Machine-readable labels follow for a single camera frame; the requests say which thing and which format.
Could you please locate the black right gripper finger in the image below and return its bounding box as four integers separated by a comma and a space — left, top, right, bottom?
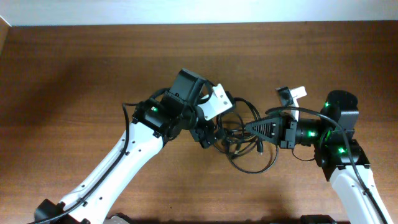
245, 116, 282, 131
248, 129, 279, 146

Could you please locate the black cable bundle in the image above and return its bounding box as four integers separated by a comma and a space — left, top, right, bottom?
213, 97, 280, 174

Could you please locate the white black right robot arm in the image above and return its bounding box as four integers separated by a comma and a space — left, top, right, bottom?
245, 86, 392, 223

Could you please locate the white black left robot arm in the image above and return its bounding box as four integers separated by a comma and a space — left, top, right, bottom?
34, 68, 234, 223

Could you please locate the black right camera cable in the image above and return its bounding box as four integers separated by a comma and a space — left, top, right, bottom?
264, 106, 389, 224

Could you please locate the black camera cable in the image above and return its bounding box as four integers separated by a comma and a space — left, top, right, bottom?
264, 106, 389, 224
29, 102, 139, 224

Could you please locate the black left camera cable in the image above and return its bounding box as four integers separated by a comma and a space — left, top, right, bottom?
29, 102, 139, 224

